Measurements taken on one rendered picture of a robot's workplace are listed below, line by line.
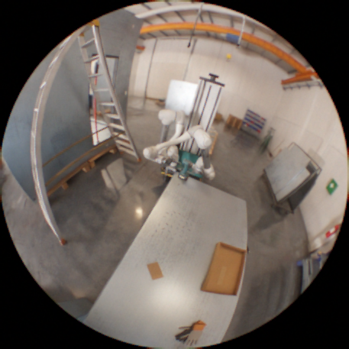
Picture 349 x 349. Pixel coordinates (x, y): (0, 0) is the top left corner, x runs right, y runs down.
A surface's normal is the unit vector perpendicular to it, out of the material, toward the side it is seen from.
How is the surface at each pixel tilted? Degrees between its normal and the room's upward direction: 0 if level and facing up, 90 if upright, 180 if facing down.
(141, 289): 0
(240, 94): 90
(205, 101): 90
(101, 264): 0
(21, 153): 90
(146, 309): 0
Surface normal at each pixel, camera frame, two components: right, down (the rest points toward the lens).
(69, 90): 0.89, 0.42
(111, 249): 0.21, -0.72
